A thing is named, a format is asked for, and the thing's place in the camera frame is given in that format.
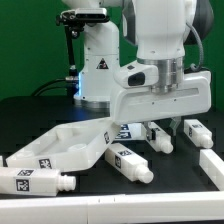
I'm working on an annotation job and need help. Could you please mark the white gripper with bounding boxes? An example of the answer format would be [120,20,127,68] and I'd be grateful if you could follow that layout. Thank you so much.
[110,71,211,140]

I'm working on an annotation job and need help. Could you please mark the white desk top tray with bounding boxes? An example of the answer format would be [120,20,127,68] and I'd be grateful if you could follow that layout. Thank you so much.
[6,117,120,172]

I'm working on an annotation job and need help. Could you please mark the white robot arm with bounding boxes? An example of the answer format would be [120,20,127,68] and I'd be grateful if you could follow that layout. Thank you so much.
[61,0,211,143]

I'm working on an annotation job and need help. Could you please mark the white marker sheet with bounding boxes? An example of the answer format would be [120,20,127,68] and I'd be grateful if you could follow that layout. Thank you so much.
[115,123,146,141]

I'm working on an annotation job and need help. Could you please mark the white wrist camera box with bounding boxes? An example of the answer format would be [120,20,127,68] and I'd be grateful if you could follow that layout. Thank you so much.
[114,61,159,89]

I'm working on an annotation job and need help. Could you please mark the white L-shaped obstacle wall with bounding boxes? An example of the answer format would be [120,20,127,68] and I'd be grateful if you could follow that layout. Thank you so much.
[0,149,224,224]

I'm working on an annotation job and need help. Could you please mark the black cables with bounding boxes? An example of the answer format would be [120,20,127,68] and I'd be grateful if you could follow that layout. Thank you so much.
[31,77,78,98]

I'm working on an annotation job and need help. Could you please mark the black camera on stand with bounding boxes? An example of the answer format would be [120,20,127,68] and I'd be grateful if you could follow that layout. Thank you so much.
[56,8,110,96]

